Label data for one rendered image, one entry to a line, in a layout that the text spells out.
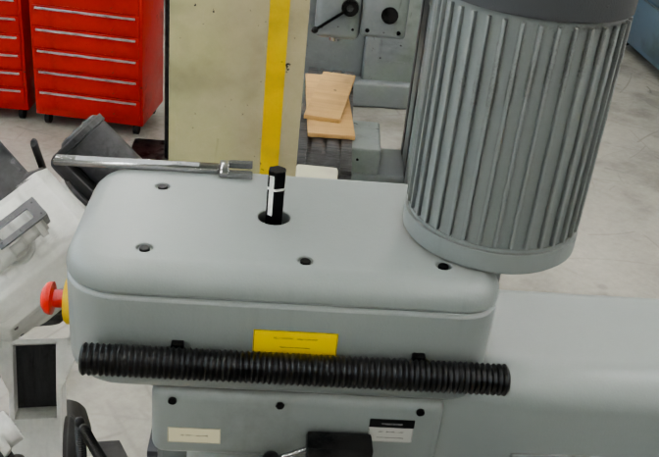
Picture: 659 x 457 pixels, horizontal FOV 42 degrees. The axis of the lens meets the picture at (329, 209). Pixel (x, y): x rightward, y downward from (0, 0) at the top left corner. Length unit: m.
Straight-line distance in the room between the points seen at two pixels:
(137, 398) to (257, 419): 2.65
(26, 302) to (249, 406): 0.62
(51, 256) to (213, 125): 1.40
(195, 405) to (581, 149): 0.50
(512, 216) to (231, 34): 1.89
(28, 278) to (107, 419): 2.11
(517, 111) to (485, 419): 0.38
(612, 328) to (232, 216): 0.50
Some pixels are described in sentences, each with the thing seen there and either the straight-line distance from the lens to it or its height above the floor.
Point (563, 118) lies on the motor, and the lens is 0.89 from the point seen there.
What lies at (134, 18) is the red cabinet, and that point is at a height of 0.81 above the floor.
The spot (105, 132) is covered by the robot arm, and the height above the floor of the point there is 1.75.
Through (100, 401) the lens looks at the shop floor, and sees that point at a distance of 3.66.
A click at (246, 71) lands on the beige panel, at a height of 1.47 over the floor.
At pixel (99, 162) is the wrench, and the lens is 1.10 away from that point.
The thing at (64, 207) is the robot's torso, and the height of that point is 1.65.
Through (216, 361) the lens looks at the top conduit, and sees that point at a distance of 0.92.
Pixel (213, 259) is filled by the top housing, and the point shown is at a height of 1.89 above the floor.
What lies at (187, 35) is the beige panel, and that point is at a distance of 2.73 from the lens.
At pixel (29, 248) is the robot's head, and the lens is 1.48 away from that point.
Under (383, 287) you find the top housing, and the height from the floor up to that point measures 1.88.
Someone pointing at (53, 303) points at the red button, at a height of 1.76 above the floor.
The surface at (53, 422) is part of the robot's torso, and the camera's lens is 1.92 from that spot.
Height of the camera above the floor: 2.37
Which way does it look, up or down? 28 degrees down
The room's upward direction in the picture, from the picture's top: 6 degrees clockwise
